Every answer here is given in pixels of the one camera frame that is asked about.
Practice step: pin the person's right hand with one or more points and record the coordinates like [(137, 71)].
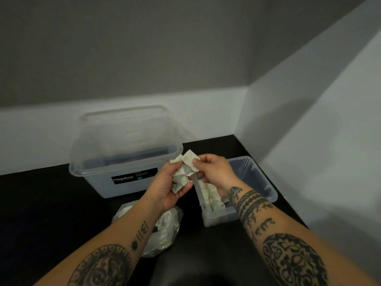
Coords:
[(218, 172)]

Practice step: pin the person's left hand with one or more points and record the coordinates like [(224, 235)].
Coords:
[(160, 187)]

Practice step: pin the rows of white tea bags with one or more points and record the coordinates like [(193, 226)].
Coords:
[(212, 199)]

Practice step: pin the clear plastic bag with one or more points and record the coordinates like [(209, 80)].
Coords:
[(169, 223)]

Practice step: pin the small clear plastic bin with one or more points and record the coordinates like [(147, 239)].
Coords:
[(262, 187)]

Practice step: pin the person's left forearm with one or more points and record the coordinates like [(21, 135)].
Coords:
[(101, 250)]

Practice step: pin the person's right forearm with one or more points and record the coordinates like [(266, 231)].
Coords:
[(303, 247)]

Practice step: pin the clear storage box lid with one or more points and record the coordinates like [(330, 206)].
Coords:
[(128, 131)]

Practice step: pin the large clear storage box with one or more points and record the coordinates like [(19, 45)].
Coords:
[(89, 181)]

